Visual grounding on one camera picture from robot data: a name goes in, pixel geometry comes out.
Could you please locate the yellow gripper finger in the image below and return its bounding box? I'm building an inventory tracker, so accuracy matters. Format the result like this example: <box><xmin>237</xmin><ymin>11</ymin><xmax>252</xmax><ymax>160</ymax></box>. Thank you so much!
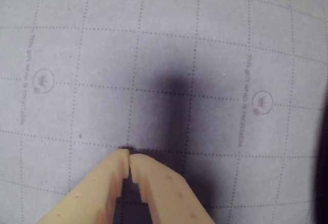
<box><xmin>130</xmin><ymin>153</ymin><xmax>216</xmax><ymax>224</ymax></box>
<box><xmin>35</xmin><ymin>148</ymin><xmax>130</xmax><ymax>224</ymax></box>

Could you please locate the gridded gift wrap paper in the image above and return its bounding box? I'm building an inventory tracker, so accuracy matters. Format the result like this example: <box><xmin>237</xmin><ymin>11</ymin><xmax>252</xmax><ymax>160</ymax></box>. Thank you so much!
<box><xmin>0</xmin><ymin>0</ymin><xmax>328</xmax><ymax>224</ymax></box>

